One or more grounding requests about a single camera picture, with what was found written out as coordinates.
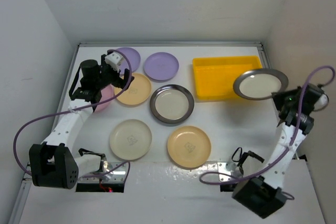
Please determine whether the metal base plate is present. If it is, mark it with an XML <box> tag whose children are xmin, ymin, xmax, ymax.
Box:
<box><xmin>78</xmin><ymin>161</ymin><xmax>131</xmax><ymax>184</ymax></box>
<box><xmin>217</xmin><ymin>162</ymin><xmax>243</xmax><ymax>182</ymax></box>

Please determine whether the purple plate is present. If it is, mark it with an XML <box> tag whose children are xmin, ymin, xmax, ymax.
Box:
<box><xmin>144</xmin><ymin>52</ymin><xmax>180</xmax><ymax>81</ymax></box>
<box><xmin>117</xmin><ymin>47</ymin><xmax>141</xmax><ymax>74</ymax></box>

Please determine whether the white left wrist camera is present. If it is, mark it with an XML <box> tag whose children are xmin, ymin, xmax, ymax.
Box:
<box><xmin>104</xmin><ymin>51</ymin><xmax>124</xmax><ymax>73</ymax></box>

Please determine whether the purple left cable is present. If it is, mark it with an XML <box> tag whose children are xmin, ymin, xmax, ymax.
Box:
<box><xmin>13</xmin><ymin>49</ymin><xmax>132</xmax><ymax>180</ymax></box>

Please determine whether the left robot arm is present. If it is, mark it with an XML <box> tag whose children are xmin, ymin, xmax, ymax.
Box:
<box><xmin>29</xmin><ymin>50</ymin><xmax>134</xmax><ymax>189</ymax></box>

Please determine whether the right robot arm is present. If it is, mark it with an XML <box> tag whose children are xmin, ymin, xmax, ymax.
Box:
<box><xmin>232</xmin><ymin>84</ymin><xmax>329</xmax><ymax>219</ymax></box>

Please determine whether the purple plate left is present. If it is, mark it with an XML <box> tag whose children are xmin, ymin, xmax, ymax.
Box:
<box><xmin>117</xmin><ymin>47</ymin><xmax>141</xmax><ymax>74</ymax></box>

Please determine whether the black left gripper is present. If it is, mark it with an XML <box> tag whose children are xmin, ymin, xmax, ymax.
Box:
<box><xmin>94</xmin><ymin>54</ymin><xmax>134</xmax><ymax>90</ymax></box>

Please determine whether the orange plate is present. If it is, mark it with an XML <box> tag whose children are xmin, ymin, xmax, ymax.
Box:
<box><xmin>167</xmin><ymin>126</ymin><xmax>212</xmax><ymax>169</ymax></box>
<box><xmin>117</xmin><ymin>73</ymin><xmax>152</xmax><ymax>106</ymax></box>

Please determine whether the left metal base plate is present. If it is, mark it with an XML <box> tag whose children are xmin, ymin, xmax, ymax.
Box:
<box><xmin>78</xmin><ymin>161</ymin><xmax>131</xmax><ymax>184</ymax></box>

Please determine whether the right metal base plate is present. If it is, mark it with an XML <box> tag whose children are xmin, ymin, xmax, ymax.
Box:
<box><xmin>217</xmin><ymin>162</ymin><xmax>243</xmax><ymax>182</ymax></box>

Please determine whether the orange plate lower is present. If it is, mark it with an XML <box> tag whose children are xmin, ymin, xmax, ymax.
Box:
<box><xmin>167</xmin><ymin>126</ymin><xmax>212</xmax><ymax>169</ymax></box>

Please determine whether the purple plate right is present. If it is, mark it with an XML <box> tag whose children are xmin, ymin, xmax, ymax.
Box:
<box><xmin>144</xmin><ymin>52</ymin><xmax>180</xmax><ymax>81</ymax></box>

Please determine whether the orange plate upper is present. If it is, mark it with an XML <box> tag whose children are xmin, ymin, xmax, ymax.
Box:
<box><xmin>117</xmin><ymin>73</ymin><xmax>152</xmax><ymax>106</ymax></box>

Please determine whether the pink plate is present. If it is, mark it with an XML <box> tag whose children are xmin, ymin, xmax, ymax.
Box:
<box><xmin>91</xmin><ymin>84</ymin><xmax>115</xmax><ymax>113</ymax></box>

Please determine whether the yellow plastic bin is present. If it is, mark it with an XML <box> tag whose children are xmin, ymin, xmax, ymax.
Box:
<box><xmin>192</xmin><ymin>56</ymin><xmax>262</xmax><ymax>101</ymax></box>

